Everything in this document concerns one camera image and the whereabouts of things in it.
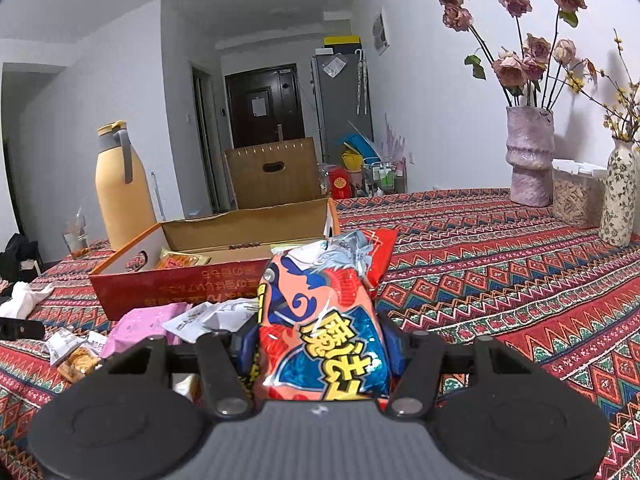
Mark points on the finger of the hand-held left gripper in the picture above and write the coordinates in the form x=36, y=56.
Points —
x=20, y=329

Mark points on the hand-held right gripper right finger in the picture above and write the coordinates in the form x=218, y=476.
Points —
x=396, y=355

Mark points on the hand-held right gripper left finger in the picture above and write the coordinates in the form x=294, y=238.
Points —
x=248, y=355

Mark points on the white snack packet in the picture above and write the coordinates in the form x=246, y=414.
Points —
x=210, y=317

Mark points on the orange snack packet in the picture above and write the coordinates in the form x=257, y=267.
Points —
x=80, y=362

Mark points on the red blue snack bag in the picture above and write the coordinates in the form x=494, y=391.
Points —
x=320, y=310

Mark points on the red cardboard box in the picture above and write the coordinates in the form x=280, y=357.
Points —
x=200, y=285

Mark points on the pink snack packet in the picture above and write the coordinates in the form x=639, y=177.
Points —
x=140, y=327

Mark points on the white cloth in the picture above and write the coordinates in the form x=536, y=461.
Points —
x=22, y=297

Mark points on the small white grey packet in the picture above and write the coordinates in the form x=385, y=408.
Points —
x=62, y=342

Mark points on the clear drinking glass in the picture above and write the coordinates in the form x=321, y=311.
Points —
x=76, y=242

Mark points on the yellow red snack packet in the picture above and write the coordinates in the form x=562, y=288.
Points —
x=182, y=260

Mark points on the yellow thermos jug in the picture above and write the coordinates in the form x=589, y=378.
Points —
x=122, y=195

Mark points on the red round canister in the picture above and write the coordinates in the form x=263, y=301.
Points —
x=340, y=182

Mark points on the yellow bag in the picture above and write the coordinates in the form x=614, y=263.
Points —
x=352, y=161

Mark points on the pale pink plastic sheet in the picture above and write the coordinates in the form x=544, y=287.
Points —
x=394, y=140

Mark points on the blue plastic item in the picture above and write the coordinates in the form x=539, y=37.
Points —
x=357, y=142

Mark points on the dark entrance door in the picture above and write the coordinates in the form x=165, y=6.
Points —
x=260, y=130

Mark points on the pink textured vase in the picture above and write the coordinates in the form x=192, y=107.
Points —
x=530, y=160

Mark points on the clear lidded food container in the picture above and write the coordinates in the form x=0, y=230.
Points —
x=575, y=200

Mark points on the grey refrigerator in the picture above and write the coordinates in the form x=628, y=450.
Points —
x=340, y=110

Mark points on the white folded umbrella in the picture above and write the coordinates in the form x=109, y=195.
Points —
x=361, y=85

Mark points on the floral patterned vase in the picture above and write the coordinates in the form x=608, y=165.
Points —
x=619, y=195

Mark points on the bunch of dried pink roses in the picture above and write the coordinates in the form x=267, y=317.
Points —
x=510, y=70

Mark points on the yellow storage box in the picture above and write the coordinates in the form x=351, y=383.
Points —
x=342, y=40

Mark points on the yellow blossom twigs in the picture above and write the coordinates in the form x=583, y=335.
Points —
x=622, y=95

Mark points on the white wall panel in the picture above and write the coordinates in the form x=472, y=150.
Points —
x=381, y=32

